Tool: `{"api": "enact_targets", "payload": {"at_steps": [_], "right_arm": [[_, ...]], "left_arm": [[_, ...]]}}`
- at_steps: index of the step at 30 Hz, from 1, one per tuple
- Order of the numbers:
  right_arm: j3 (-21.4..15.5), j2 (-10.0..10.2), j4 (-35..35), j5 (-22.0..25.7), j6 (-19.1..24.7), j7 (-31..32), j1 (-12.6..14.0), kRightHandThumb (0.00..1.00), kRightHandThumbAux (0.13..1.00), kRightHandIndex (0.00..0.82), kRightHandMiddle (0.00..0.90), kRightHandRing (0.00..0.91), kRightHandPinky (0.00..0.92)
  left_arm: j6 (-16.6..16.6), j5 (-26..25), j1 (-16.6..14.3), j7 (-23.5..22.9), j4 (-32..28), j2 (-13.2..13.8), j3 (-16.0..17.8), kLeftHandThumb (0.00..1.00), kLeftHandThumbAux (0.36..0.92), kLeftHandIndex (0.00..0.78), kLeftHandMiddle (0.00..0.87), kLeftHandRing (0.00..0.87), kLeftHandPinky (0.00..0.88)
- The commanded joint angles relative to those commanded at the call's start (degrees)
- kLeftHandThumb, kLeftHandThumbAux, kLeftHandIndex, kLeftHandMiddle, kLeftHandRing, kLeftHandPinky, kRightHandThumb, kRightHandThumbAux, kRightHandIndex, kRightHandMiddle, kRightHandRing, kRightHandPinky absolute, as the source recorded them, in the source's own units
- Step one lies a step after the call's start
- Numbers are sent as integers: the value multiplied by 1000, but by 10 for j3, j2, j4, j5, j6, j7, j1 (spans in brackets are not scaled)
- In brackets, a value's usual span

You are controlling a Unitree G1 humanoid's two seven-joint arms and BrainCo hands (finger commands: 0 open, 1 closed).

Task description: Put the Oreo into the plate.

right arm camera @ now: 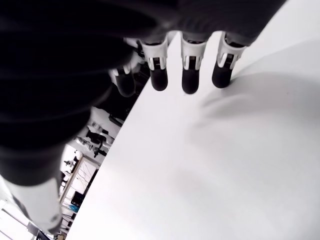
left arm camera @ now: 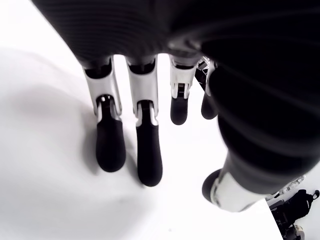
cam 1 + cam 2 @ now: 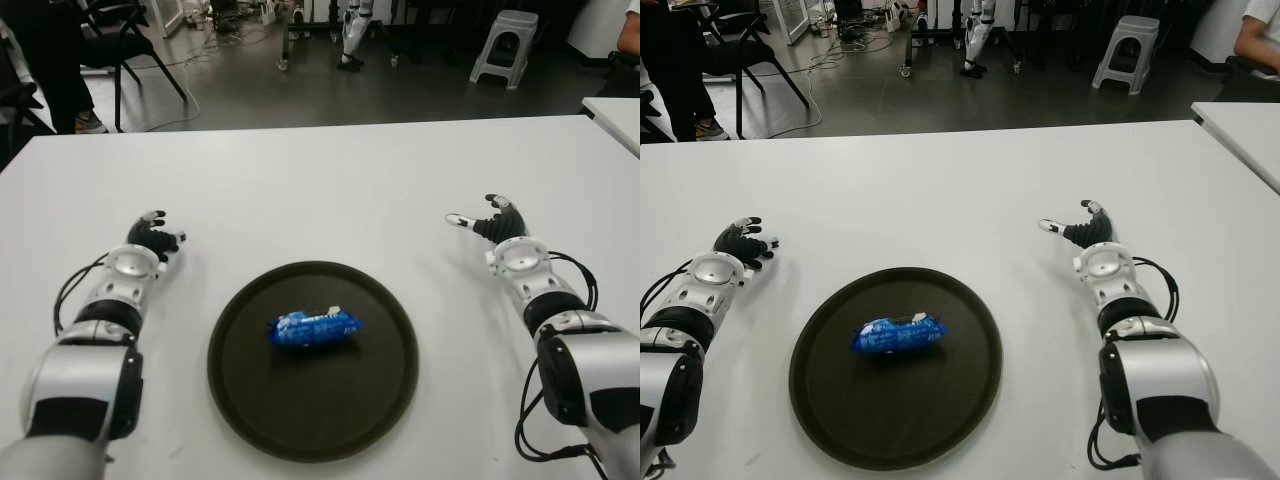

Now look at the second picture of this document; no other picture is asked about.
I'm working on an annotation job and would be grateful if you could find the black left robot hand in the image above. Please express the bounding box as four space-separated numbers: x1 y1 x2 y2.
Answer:
31 0 320 213

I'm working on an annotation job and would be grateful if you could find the standing person in black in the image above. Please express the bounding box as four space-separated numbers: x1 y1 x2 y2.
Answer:
268 189 320 240

